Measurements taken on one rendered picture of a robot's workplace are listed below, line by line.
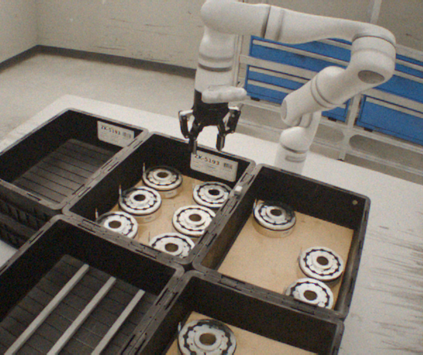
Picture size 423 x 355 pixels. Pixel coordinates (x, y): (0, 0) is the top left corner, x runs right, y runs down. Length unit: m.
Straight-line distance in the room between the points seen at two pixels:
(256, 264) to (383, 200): 0.69
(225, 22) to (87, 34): 3.70
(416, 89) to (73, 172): 2.21
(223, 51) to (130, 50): 3.40
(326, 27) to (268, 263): 0.51
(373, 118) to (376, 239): 1.65
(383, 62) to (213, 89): 0.34
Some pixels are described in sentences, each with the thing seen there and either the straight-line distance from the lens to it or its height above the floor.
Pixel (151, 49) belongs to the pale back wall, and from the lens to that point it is 4.10.
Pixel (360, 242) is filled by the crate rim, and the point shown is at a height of 0.92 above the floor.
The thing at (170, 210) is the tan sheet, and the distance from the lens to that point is 1.04.
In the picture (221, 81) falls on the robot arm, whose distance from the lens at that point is 0.86.
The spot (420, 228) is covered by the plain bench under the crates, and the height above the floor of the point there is 0.70.
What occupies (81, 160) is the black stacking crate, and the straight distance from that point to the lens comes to 1.23.
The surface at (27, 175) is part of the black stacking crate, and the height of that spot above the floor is 0.83.
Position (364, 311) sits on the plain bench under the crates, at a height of 0.70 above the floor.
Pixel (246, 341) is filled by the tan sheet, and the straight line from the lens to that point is 0.80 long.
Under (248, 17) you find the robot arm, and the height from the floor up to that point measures 1.32.
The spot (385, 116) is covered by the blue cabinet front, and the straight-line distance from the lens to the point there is 2.87.
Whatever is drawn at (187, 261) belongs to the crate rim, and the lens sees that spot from 0.78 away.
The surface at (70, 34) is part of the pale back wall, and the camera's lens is 4.59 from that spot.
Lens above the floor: 1.49
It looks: 35 degrees down
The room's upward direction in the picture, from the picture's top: 6 degrees clockwise
